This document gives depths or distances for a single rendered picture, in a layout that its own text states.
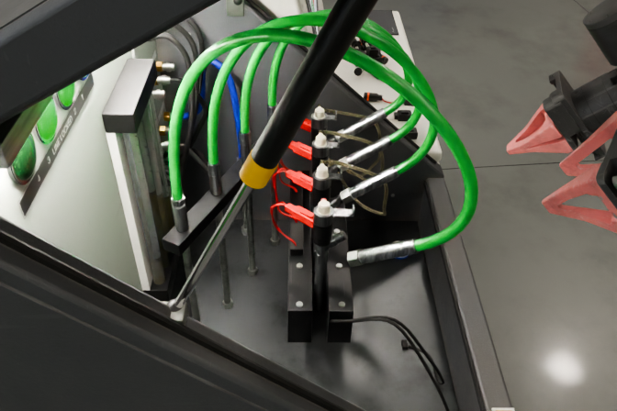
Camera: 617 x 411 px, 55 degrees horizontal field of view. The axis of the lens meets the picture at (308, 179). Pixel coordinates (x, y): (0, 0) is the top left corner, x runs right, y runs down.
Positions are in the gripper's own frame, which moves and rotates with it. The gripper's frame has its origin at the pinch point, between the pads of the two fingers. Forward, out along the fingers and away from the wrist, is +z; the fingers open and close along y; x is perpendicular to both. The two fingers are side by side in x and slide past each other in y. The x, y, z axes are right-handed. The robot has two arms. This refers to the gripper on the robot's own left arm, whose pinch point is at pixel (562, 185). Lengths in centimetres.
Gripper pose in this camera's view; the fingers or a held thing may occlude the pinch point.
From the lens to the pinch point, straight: 58.8
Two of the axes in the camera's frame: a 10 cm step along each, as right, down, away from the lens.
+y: -5.3, 6.8, -5.1
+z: -5.3, 2.1, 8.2
